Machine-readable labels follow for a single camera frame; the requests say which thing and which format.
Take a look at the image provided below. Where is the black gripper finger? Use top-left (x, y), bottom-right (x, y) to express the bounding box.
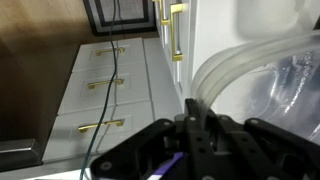
top-left (185, 98), bottom-right (208, 130)

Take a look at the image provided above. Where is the clear plastic container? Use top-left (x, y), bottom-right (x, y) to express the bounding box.
top-left (190, 0), bottom-right (320, 146)

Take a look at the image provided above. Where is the white drawer cabinet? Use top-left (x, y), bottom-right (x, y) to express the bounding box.
top-left (43, 38), bottom-right (182, 162)

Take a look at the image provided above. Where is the black framed floor mat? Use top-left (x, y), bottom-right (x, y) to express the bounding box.
top-left (83, 0), bottom-right (156, 36)

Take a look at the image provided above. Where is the black cable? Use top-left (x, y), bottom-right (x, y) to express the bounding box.
top-left (78, 0), bottom-right (121, 180)

